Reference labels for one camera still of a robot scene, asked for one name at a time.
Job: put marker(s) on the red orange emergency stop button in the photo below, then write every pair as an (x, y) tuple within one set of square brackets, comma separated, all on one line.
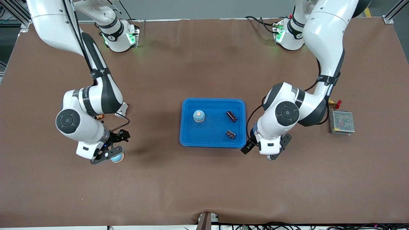
[(99, 117)]

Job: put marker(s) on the blue plastic tray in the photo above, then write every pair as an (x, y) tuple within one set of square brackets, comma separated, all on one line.
[(211, 134)]

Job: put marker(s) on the aluminium frame profile with bracket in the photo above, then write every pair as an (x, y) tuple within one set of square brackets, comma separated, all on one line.
[(25, 25), (388, 19)]

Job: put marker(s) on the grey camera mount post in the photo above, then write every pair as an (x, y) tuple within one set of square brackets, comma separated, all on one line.
[(207, 220)]

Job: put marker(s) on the white red circuit breaker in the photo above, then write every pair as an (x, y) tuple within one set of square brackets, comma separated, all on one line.
[(124, 109)]

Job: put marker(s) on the blue bell with cream base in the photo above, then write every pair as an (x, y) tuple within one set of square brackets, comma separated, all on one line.
[(117, 158), (198, 116)]

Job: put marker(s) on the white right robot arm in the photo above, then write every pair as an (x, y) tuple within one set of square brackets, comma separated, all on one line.
[(51, 25)]

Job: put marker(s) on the dark brown electrolytic capacitor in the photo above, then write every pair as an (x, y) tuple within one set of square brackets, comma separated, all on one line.
[(230, 134), (231, 116)]

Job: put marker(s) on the metal mesh power supply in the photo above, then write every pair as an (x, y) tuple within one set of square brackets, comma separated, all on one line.
[(342, 122)]

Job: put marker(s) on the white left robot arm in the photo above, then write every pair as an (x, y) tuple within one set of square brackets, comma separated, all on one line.
[(326, 32)]

